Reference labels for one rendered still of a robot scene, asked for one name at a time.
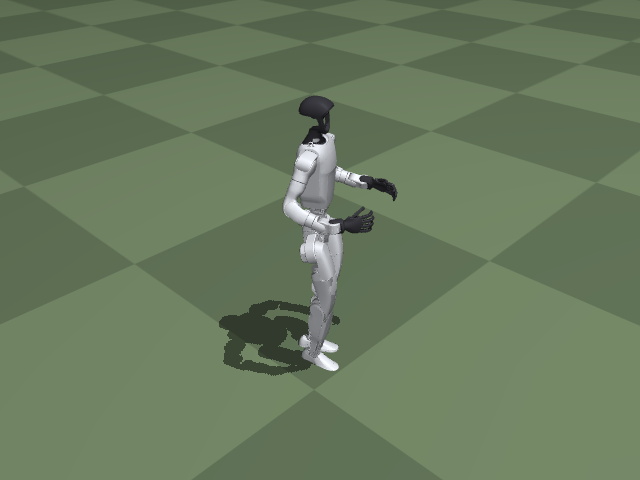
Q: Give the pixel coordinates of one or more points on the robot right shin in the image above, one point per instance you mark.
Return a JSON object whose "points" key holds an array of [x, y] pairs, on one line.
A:
{"points": [[318, 328]]}

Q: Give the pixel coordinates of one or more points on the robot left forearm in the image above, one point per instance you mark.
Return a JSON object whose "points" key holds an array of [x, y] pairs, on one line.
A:
{"points": [[349, 178]]}

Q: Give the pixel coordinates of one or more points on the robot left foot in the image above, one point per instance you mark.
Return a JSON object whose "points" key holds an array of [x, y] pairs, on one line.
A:
{"points": [[327, 345]]}

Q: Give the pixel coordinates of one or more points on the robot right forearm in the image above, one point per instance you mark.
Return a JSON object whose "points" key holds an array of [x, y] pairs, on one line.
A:
{"points": [[310, 220]]}

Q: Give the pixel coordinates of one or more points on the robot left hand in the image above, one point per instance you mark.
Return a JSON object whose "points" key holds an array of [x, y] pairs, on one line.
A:
{"points": [[380, 184]]}

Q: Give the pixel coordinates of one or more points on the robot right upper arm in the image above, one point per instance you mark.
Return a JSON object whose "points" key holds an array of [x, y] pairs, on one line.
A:
{"points": [[304, 167]]}

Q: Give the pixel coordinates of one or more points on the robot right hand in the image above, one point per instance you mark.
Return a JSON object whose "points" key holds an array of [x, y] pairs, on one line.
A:
{"points": [[354, 223]]}

